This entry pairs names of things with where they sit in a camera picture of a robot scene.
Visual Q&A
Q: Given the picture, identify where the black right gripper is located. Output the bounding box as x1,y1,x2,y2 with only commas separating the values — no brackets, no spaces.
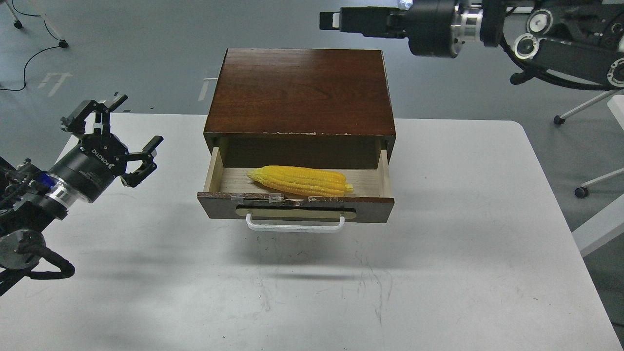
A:
319,0,458,58

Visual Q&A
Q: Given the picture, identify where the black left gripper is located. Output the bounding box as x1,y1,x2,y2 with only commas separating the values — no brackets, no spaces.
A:
49,94,164,203

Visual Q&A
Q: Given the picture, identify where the wooden drawer with white handle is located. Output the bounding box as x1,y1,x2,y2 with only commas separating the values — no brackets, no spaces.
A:
197,135,395,223

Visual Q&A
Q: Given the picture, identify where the yellow corn cob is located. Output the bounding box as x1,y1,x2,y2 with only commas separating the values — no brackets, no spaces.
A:
247,166,354,197

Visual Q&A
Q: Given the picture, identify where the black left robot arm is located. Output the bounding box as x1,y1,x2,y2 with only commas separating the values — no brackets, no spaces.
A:
0,94,163,293

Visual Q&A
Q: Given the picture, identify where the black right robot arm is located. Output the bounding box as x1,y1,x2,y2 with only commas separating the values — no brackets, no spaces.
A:
319,0,623,90

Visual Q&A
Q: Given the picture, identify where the dark wooden cabinet box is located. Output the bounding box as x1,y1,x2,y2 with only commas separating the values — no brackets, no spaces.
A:
203,47,396,168

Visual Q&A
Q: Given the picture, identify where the white stand leg with caster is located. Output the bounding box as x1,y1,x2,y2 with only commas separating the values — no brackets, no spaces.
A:
2,0,68,48

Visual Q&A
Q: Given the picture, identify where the black cable on floor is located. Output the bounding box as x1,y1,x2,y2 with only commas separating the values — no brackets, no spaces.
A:
0,0,68,92

